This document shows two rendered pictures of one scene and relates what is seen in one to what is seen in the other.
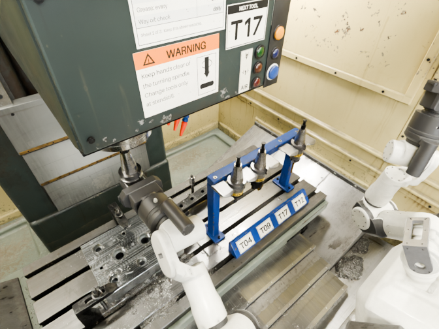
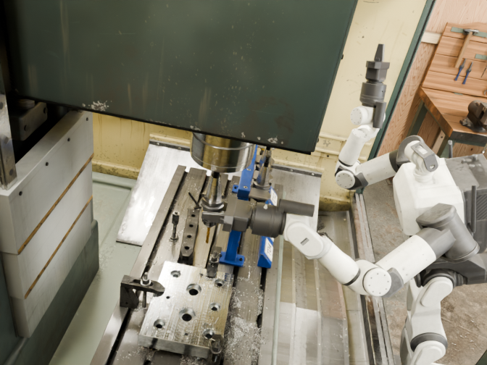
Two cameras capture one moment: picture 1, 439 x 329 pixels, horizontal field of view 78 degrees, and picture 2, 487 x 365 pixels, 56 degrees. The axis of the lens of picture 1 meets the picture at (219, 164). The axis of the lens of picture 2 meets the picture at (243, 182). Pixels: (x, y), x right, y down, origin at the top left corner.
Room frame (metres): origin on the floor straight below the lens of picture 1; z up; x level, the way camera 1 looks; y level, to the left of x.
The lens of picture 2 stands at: (-0.14, 0.95, 2.07)
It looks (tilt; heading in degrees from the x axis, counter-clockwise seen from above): 34 degrees down; 310
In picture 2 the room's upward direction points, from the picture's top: 11 degrees clockwise
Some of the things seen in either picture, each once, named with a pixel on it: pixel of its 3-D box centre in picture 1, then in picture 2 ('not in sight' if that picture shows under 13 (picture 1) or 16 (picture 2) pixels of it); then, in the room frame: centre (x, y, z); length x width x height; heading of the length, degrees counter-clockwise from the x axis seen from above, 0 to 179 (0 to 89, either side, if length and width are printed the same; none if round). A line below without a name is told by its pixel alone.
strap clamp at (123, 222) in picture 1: (119, 219); (143, 290); (0.65, 0.39, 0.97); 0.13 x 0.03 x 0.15; 40
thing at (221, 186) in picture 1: (223, 189); (260, 194); (0.60, -0.02, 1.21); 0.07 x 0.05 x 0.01; 40
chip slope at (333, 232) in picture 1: (264, 198); (222, 218); (0.96, -0.25, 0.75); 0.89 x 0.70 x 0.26; 40
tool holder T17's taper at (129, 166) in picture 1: (127, 160); (214, 186); (0.55, 0.25, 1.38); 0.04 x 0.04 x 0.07
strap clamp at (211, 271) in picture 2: not in sight; (212, 266); (0.60, 0.15, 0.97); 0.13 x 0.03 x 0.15; 130
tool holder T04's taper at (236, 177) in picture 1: (237, 172); (264, 173); (0.64, -0.06, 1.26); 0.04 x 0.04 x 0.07
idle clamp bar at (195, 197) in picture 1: (197, 199); (189, 237); (0.79, 0.09, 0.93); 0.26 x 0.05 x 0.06; 135
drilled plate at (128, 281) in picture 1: (132, 249); (189, 307); (0.52, 0.31, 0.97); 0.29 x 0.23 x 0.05; 130
